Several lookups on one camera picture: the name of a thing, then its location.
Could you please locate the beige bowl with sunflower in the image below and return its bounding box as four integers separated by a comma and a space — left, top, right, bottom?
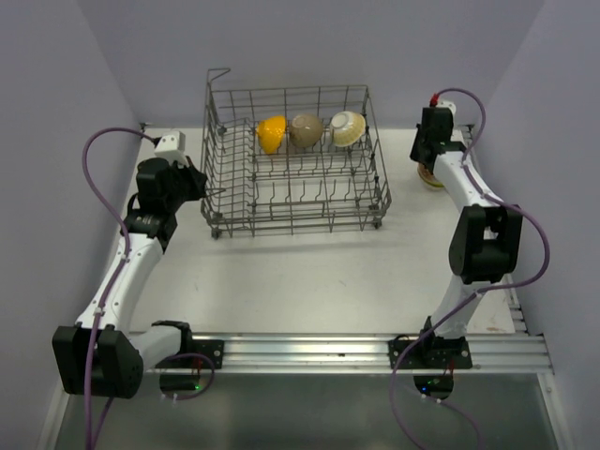
417, 163, 441, 184

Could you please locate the yellow bowl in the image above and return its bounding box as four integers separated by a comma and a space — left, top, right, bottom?
256, 115, 287, 155

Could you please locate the grey wire dish rack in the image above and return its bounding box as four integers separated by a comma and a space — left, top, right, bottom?
201, 68, 392, 239

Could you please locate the lime green bowl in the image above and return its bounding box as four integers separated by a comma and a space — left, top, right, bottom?
421, 179, 444, 190

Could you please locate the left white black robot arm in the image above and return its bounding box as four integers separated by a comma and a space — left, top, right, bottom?
52, 157, 207, 398

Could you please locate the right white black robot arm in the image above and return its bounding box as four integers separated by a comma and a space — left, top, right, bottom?
403, 104, 522, 369

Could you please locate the cream white bowl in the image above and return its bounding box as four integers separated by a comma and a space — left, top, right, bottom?
330, 111, 367, 147

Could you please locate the beige brown glazed bowl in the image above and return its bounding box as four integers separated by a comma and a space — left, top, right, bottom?
289, 113, 323, 148

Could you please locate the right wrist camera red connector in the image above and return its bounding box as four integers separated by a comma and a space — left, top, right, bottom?
428, 93, 457, 114

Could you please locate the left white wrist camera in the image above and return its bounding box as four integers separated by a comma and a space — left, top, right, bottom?
154, 130, 188, 166

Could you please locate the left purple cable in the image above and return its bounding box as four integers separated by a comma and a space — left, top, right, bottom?
82, 126, 216, 450

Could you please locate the purple cable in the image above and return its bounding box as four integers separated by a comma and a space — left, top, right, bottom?
388, 87, 551, 450
82, 126, 216, 450

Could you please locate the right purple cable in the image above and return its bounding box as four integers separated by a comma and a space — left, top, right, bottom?
388, 87, 551, 450

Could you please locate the aluminium mounting rail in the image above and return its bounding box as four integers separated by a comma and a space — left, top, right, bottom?
194, 333, 553, 375

